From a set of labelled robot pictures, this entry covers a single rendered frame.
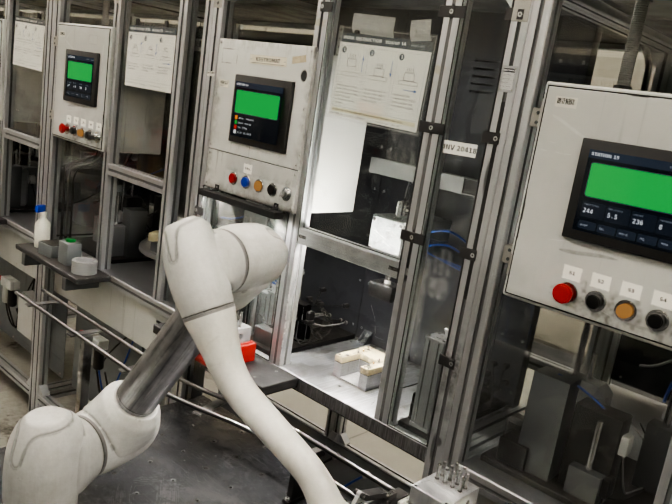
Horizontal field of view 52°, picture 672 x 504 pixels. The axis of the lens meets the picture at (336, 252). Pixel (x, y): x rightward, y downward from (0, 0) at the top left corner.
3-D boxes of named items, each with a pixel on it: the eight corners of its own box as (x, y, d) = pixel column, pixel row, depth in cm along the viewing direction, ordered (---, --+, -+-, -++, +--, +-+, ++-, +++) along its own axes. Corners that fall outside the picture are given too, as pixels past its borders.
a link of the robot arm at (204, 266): (216, 307, 122) (259, 293, 134) (185, 209, 122) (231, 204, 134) (163, 325, 128) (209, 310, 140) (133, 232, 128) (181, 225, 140)
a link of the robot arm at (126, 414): (46, 441, 166) (114, 411, 186) (85, 494, 162) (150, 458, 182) (209, 208, 135) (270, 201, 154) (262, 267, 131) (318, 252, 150)
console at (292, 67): (197, 185, 221) (212, 36, 211) (264, 185, 242) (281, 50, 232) (285, 214, 194) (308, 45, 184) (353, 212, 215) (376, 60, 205)
